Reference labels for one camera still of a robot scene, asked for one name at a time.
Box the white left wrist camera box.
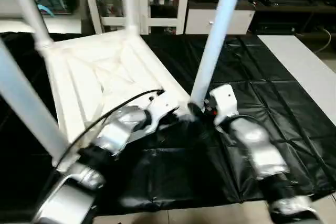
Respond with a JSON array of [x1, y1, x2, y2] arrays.
[[142, 94, 180, 134]]

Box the white drawer unit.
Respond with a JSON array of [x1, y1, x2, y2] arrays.
[[185, 8, 256, 36]]

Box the black plastic mat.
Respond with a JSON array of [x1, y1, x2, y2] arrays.
[[0, 33, 336, 219]]

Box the light blue plastic object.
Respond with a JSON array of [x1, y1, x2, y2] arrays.
[[33, 3, 59, 19]]

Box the white glass-door cabinet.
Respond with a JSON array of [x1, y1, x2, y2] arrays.
[[81, 0, 192, 36]]

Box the white plastic table leg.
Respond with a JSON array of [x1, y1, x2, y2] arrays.
[[5, 0, 54, 50], [120, 0, 140, 35], [0, 38, 69, 166], [188, 0, 247, 110]]

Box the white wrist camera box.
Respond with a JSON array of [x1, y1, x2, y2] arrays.
[[142, 94, 180, 134], [208, 84, 239, 133]]

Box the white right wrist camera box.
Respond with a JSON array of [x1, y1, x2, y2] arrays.
[[208, 84, 239, 133]]

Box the white plastic table top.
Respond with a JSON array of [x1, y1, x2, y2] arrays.
[[35, 28, 203, 172]]

